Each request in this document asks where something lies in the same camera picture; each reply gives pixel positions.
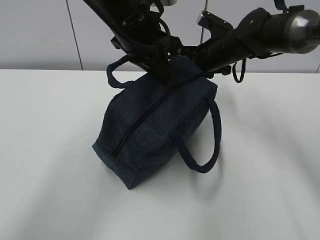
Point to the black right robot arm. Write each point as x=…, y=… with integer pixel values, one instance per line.
x=259, y=35

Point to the dark blue lunch bag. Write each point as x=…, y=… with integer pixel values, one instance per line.
x=148, y=121

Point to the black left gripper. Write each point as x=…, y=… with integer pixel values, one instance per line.
x=154, y=58

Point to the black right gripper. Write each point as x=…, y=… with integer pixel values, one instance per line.
x=209, y=63

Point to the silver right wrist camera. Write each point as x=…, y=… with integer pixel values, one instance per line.
x=213, y=23

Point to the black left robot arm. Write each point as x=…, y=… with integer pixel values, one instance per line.
x=140, y=32

